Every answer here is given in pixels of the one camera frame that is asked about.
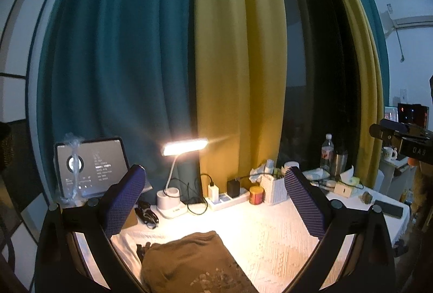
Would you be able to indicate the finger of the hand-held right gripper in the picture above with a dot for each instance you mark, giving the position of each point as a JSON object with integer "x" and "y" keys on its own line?
{"x": 385, "y": 130}

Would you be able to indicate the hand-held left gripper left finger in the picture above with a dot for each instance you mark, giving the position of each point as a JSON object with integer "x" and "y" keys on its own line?
{"x": 123, "y": 201}

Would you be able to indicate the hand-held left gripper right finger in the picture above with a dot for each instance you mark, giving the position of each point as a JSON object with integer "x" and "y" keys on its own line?
{"x": 307, "y": 201}

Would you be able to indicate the brown t-shirt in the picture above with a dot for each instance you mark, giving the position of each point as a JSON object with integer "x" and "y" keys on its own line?
{"x": 189, "y": 262}

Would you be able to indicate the brown cardboard box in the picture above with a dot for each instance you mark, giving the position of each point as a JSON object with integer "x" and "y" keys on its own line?
{"x": 130, "y": 220}

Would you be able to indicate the white mug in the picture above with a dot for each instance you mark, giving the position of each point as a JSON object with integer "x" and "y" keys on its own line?
{"x": 388, "y": 153}

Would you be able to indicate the pale wet wipes pack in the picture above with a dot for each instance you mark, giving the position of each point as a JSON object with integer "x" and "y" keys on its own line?
{"x": 314, "y": 174}

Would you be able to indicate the dark monitor screen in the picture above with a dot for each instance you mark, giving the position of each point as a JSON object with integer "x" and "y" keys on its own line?
{"x": 411, "y": 114}

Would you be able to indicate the white side desk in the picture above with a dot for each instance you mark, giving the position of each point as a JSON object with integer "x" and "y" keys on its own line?
{"x": 395, "y": 173}

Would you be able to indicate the white perforated basket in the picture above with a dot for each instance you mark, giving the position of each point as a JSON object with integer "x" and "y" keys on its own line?
{"x": 274, "y": 190}

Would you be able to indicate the cream rectangular box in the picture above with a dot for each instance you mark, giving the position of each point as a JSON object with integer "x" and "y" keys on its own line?
{"x": 343, "y": 190}

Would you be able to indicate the grey tablet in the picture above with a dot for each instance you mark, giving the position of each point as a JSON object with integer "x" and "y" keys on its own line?
{"x": 98, "y": 167}

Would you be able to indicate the white wrinkled cloth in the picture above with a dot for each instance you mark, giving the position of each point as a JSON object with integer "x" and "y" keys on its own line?
{"x": 125, "y": 245}

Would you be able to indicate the white desk lamp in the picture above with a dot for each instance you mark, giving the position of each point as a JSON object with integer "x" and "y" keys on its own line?
{"x": 171, "y": 203}

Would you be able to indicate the steel tumbler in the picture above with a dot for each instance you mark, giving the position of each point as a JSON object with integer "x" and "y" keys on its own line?
{"x": 339, "y": 162}

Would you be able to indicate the yellow-green tissue pack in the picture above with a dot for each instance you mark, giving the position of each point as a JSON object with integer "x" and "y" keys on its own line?
{"x": 351, "y": 178}

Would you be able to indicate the red can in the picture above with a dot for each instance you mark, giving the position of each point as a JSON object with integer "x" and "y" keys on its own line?
{"x": 256, "y": 195}

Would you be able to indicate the blue-capped white bottle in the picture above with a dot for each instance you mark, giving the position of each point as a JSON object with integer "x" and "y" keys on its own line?
{"x": 269, "y": 166}

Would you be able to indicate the clear water bottle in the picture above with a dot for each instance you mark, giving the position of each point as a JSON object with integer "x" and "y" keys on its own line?
{"x": 326, "y": 152}

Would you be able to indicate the clear plastic wrapper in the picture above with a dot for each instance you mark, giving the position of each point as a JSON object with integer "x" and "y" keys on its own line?
{"x": 72, "y": 174}

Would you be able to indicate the green-brown rock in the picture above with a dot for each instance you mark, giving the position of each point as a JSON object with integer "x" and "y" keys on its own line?
{"x": 368, "y": 197}

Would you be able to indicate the black flat pad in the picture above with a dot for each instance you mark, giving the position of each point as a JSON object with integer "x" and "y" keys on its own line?
{"x": 389, "y": 208}

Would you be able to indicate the black charger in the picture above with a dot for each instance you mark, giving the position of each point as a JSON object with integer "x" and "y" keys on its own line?
{"x": 233, "y": 188}

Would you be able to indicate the yellow curtain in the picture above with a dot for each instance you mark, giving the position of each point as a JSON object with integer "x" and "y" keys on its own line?
{"x": 355, "y": 59}
{"x": 236, "y": 76}

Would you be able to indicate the white power strip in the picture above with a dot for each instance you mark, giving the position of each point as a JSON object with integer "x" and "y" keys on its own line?
{"x": 226, "y": 201}

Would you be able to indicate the white charger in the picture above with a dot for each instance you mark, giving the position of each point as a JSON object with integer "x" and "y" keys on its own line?
{"x": 213, "y": 192}

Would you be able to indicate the dark window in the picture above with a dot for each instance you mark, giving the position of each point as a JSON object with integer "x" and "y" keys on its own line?
{"x": 314, "y": 59}

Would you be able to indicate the white air conditioner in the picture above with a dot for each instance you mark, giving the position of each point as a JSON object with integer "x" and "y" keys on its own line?
{"x": 412, "y": 22}

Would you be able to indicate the teal curtain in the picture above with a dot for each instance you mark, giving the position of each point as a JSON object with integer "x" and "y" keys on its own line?
{"x": 111, "y": 59}
{"x": 372, "y": 8}

